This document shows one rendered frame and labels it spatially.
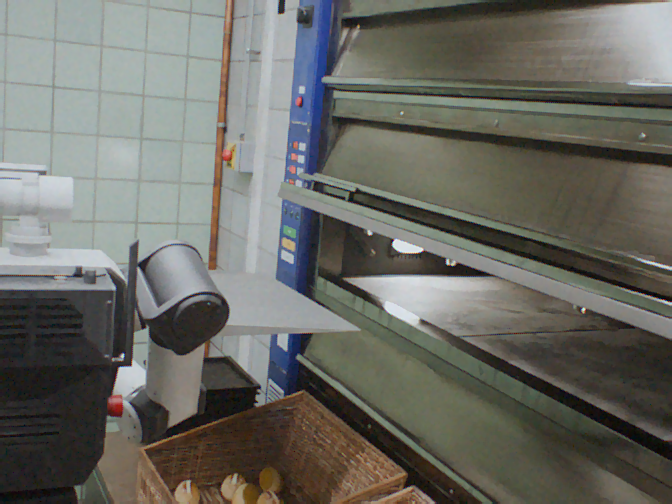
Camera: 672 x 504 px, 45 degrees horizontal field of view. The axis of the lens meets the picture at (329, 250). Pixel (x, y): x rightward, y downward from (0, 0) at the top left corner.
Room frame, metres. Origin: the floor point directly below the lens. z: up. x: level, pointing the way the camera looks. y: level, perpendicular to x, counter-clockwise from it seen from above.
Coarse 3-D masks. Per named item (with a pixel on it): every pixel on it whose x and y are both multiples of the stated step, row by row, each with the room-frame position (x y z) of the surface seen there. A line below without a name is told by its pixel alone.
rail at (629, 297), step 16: (304, 192) 2.05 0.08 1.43; (352, 208) 1.82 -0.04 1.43; (368, 208) 1.76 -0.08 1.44; (400, 224) 1.63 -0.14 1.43; (416, 224) 1.58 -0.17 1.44; (448, 240) 1.48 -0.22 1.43; (464, 240) 1.44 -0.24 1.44; (496, 256) 1.35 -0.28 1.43; (512, 256) 1.32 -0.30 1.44; (544, 272) 1.24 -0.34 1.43; (560, 272) 1.22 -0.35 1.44; (592, 288) 1.15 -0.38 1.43; (608, 288) 1.13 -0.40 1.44; (624, 288) 1.11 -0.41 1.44; (640, 304) 1.07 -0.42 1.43; (656, 304) 1.05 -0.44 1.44
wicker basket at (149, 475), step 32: (256, 416) 2.14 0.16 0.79; (288, 416) 2.19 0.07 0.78; (320, 416) 2.09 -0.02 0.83; (160, 448) 2.01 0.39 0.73; (192, 448) 2.06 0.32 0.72; (224, 448) 2.10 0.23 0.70; (256, 448) 2.14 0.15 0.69; (288, 448) 2.17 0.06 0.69; (320, 448) 2.04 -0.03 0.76; (352, 448) 1.93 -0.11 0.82; (160, 480) 1.82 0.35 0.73; (192, 480) 2.06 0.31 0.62; (224, 480) 2.11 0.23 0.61; (256, 480) 2.15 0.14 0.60; (288, 480) 2.11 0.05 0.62; (320, 480) 1.99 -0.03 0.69; (352, 480) 1.88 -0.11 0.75; (384, 480) 1.72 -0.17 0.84
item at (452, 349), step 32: (320, 288) 2.24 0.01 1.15; (352, 288) 2.14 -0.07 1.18; (384, 320) 1.92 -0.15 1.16; (416, 320) 1.86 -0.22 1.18; (448, 352) 1.68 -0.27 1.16; (480, 352) 1.64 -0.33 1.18; (512, 384) 1.48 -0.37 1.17; (544, 384) 1.46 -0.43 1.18; (544, 416) 1.40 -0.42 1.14; (576, 416) 1.33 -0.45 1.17; (608, 416) 1.32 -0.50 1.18; (608, 448) 1.26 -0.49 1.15; (640, 448) 1.21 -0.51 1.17
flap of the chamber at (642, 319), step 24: (288, 192) 2.13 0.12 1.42; (336, 216) 1.87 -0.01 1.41; (360, 216) 1.78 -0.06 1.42; (408, 240) 1.59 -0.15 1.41; (432, 240) 1.52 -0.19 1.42; (480, 264) 1.38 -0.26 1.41; (504, 264) 1.33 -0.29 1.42; (552, 288) 1.22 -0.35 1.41; (576, 288) 1.18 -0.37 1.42; (600, 312) 1.12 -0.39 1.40; (624, 312) 1.09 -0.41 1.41; (648, 312) 1.06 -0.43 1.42
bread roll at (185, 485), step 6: (180, 486) 1.99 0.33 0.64; (186, 486) 1.98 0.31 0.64; (192, 486) 1.99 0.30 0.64; (180, 492) 1.97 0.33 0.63; (186, 492) 1.96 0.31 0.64; (192, 492) 1.97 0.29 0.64; (198, 492) 1.99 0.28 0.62; (180, 498) 1.96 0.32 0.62; (186, 498) 1.95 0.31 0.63; (192, 498) 1.96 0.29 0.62; (198, 498) 1.98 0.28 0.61
